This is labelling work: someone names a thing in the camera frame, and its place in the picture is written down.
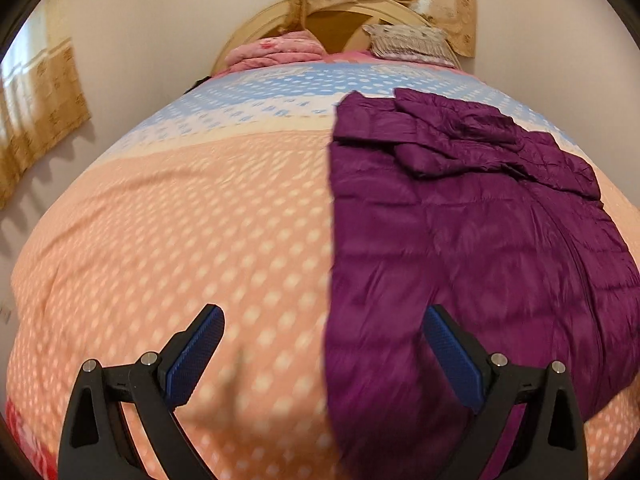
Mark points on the cream wooden headboard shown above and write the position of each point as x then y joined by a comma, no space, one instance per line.
260,22

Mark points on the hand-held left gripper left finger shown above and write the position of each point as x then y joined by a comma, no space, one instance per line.
195,355

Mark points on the bed with dotted sheet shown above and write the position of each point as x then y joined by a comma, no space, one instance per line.
200,210

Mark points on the striped pillow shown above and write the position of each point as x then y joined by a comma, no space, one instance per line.
407,40

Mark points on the pink folded blanket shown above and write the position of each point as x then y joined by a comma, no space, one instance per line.
275,52

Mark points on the purple hooded puffer jacket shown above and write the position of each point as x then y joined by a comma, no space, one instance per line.
450,240

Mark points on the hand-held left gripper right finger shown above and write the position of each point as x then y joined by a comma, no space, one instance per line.
456,355

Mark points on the beige side window curtain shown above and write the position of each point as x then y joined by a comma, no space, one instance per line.
40,100

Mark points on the dark cloth beside bed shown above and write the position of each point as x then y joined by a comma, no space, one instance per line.
199,84

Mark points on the beige curtain above headboard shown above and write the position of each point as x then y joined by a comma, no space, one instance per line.
450,10

